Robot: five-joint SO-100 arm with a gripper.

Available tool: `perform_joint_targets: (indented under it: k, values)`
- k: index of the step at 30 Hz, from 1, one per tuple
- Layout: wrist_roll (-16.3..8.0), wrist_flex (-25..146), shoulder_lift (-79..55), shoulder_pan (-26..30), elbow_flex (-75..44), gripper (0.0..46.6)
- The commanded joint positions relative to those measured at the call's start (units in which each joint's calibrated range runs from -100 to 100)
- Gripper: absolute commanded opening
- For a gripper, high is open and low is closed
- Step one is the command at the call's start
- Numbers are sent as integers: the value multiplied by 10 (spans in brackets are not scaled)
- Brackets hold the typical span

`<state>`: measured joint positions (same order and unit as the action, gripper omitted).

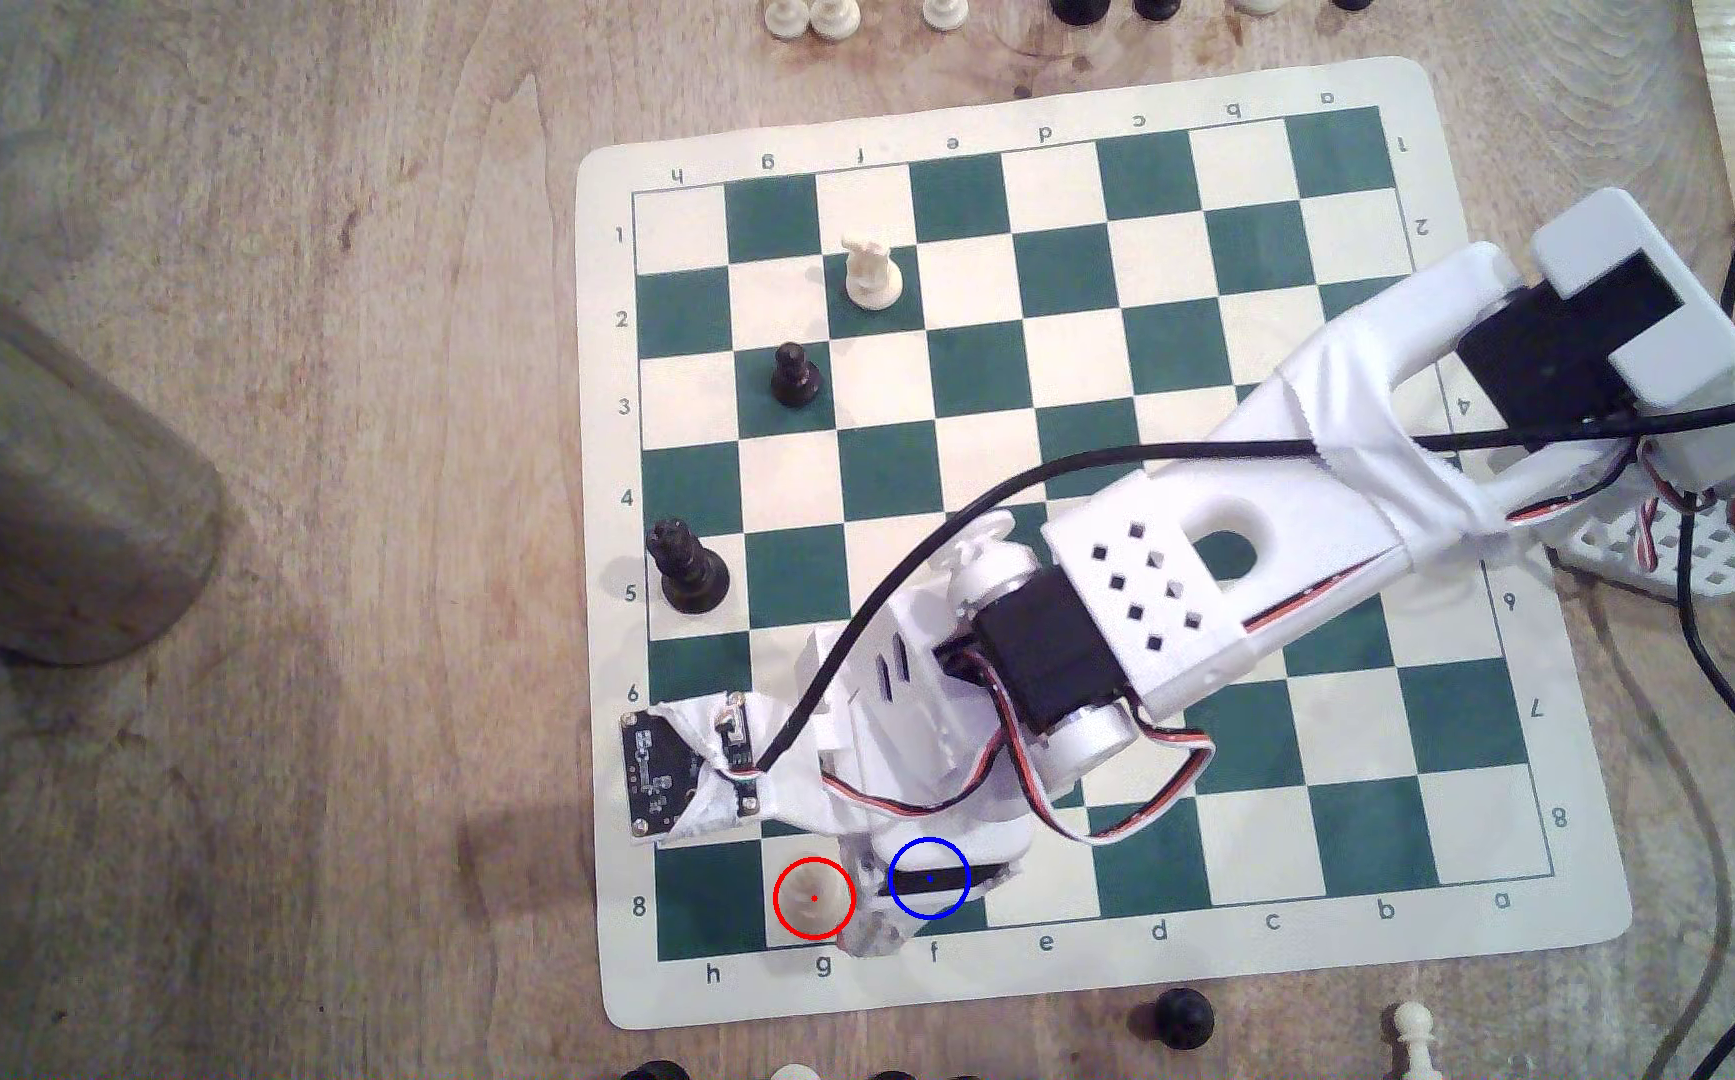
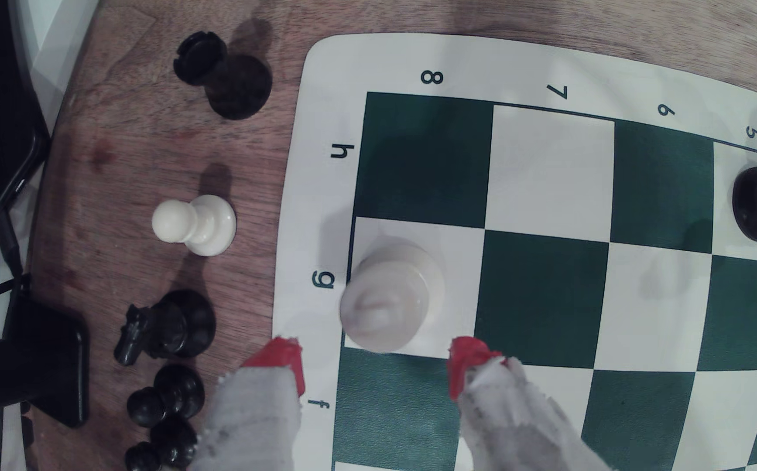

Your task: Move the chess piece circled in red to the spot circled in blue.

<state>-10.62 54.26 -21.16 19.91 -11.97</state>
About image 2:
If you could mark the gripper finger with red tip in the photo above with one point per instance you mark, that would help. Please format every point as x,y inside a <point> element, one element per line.
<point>254,412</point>
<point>516,418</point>

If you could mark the white pawn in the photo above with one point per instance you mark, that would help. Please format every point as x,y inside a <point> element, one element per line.
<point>388,297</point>

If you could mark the black pawn chess piece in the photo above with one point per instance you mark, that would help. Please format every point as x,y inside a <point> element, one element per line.
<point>172,441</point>
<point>179,391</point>

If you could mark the black knight chess piece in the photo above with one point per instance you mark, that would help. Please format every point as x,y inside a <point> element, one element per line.
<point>175,324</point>

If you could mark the white pawn chess piece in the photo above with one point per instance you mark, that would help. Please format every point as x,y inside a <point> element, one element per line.
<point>201,224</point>

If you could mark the green and white chess mat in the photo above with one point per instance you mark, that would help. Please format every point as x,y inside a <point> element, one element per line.
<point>548,170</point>

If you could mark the black rook chess piece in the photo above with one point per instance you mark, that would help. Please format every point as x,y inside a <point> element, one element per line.
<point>237,85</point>

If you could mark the black stand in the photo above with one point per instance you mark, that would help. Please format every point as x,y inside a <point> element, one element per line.
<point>31,360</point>

